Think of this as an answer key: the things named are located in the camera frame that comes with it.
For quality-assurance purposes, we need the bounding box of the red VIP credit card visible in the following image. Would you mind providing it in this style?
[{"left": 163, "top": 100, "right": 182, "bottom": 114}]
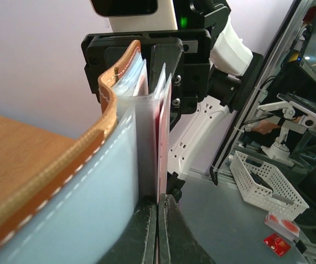
[{"left": 156, "top": 76, "right": 171, "bottom": 203}]

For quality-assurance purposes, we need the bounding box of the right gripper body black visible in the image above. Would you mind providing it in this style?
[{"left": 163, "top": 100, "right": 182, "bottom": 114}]
[{"left": 81, "top": 28, "right": 212, "bottom": 115}]

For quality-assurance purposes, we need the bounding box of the brown leather card holder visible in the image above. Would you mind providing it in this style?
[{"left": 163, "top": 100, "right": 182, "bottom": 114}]
[{"left": 0, "top": 40, "right": 172, "bottom": 264}]

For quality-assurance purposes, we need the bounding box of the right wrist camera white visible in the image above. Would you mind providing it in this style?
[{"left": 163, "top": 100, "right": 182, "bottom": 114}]
[{"left": 91, "top": 0, "right": 178, "bottom": 32}]

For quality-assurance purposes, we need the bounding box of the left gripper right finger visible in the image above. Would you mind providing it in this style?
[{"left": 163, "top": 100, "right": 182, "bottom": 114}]
[{"left": 158, "top": 194, "right": 215, "bottom": 264}]

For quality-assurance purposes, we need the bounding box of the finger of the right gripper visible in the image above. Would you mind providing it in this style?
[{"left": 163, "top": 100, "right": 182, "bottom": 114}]
[{"left": 146, "top": 37, "right": 184, "bottom": 92}]

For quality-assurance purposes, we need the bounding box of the white perforated plastic basket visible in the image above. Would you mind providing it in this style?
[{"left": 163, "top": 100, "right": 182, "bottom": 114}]
[{"left": 230, "top": 151, "right": 309, "bottom": 221}]

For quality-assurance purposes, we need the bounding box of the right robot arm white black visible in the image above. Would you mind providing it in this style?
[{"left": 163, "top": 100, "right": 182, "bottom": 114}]
[{"left": 81, "top": 1, "right": 263, "bottom": 197}]

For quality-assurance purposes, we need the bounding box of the red card on floor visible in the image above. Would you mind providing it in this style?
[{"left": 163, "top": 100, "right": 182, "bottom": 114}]
[{"left": 263, "top": 233, "right": 291, "bottom": 257}]

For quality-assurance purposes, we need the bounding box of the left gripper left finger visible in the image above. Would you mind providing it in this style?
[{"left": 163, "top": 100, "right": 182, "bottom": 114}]
[{"left": 98, "top": 197, "right": 158, "bottom": 263}]

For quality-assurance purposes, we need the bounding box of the red white card stack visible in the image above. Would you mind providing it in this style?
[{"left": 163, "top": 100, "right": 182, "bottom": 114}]
[{"left": 264, "top": 212, "right": 300, "bottom": 241}]

